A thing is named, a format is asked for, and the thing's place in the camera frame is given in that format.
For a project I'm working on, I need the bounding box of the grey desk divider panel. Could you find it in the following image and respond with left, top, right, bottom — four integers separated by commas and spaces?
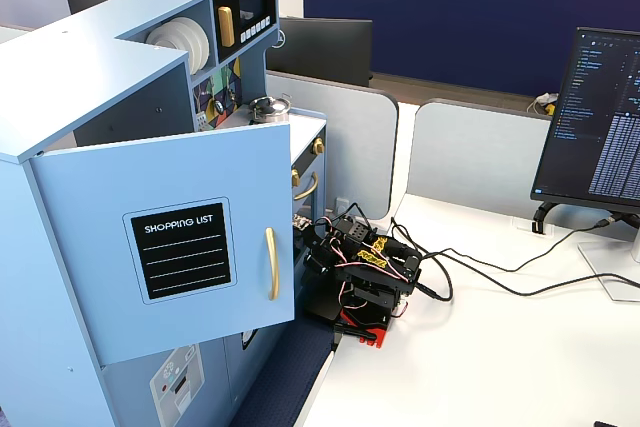
264, 69, 400, 222
406, 98, 554, 208

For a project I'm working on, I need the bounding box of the black toy microwave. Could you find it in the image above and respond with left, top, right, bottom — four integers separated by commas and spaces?
213, 0, 278, 62

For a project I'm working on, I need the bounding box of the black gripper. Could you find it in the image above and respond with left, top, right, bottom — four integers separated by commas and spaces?
299, 215, 377, 278

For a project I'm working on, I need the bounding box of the gold microwave handle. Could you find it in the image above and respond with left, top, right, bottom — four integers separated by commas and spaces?
217, 6, 235, 48

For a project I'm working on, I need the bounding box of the blue toy kitchen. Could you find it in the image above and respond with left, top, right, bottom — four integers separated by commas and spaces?
0, 0, 329, 427

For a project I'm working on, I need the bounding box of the black looped cable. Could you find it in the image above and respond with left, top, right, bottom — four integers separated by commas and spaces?
389, 216, 455, 303

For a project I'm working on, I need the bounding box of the stack of white plates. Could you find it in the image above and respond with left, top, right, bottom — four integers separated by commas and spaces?
159, 17, 204, 71

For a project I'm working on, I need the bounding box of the black monitor back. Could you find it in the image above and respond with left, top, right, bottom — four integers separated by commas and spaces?
266, 16, 375, 89

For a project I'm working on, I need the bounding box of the gold oven handle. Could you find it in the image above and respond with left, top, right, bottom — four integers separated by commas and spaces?
293, 172, 320, 203

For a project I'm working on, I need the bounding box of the white plate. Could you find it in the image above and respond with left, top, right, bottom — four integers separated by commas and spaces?
172, 16, 211, 73
146, 21, 194, 51

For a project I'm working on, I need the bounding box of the white and yellow plug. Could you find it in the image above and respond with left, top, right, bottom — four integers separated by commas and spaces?
527, 91, 557, 117

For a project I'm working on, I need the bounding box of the metal pot with lid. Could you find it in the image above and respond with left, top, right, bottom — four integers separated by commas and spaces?
248, 95, 293, 125

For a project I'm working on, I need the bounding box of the gold cabinet door handle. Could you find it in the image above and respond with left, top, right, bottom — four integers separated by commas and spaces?
264, 226, 281, 302

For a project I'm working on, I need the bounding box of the long black cable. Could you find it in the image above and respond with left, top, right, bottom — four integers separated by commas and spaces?
389, 214, 640, 301

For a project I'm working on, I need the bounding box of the navy fabric panel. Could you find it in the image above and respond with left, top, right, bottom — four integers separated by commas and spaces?
232, 315, 337, 427

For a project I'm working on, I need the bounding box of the blue shopping list cabinet door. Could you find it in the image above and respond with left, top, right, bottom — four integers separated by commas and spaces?
28, 121, 296, 367

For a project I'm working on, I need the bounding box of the red arm base clamp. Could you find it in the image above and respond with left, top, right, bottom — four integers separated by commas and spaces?
333, 309, 390, 349

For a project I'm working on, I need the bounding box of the computer monitor showing code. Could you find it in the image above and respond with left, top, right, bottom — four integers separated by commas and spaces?
529, 26, 640, 214

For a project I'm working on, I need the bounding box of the silver monitor stand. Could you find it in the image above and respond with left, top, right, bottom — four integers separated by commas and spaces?
577, 219, 640, 303

